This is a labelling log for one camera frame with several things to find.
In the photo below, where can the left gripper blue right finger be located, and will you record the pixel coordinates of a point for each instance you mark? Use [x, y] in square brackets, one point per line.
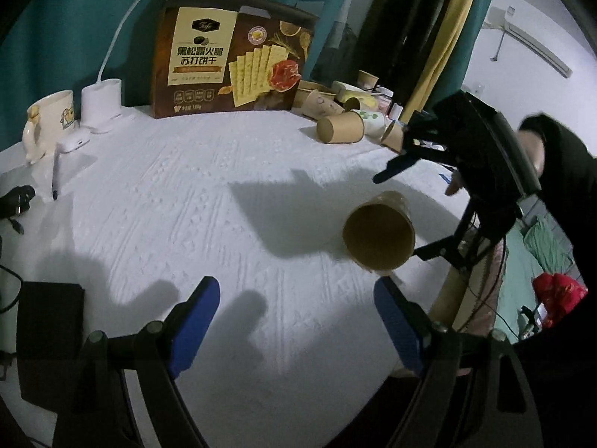
[471, 392]

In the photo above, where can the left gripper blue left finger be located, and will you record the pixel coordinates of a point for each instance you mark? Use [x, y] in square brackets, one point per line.
[98, 411]

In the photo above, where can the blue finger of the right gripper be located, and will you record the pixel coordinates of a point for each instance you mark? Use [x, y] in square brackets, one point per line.
[398, 165]
[446, 248]

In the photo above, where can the floral kraft paper cup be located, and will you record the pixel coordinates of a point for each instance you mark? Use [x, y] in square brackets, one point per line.
[379, 234]

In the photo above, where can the person's right hand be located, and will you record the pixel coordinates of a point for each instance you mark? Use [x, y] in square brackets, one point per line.
[530, 142]

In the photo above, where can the kraft paper cup right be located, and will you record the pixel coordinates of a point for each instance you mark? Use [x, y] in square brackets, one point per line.
[393, 136]

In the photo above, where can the blue white card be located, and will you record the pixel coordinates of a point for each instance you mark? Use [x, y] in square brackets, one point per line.
[447, 179]

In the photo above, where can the white green-print paper cup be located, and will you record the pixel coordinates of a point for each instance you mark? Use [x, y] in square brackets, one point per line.
[374, 123]

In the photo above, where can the kraft paper cup left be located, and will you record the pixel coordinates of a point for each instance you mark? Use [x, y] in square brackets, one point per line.
[345, 128]

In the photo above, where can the yellow box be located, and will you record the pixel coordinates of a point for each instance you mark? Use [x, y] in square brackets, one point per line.
[343, 92]

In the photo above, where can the kraft cup with drawing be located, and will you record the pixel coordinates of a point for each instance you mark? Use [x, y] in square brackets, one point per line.
[317, 106]

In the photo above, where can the black rectangular device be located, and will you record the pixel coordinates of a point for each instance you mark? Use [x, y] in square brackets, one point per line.
[49, 336]

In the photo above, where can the red cloth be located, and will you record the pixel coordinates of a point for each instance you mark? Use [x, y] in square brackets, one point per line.
[559, 294]

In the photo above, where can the yellow curtain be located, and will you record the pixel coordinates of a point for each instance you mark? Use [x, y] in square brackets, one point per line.
[451, 27]

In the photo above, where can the white knitted tablecloth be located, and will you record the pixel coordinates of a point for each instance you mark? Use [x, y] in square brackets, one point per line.
[296, 348]

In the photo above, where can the brown cracker box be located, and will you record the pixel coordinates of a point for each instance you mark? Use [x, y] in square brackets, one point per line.
[229, 55]

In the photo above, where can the black computer mouse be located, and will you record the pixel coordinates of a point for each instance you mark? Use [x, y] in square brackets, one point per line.
[16, 201]

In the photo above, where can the black pen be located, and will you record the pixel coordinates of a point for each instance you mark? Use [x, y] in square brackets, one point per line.
[55, 179]

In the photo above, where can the white earbuds case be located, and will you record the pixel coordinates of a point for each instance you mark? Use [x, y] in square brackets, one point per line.
[69, 143]

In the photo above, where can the white desk lamp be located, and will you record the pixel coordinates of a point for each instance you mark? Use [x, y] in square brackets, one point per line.
[124, 76]

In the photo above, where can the white cartoon mug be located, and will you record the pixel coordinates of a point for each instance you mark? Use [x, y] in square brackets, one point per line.
[49, 120]

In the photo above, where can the teal curtain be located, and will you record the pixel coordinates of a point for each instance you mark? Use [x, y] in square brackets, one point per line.
[53, 45]

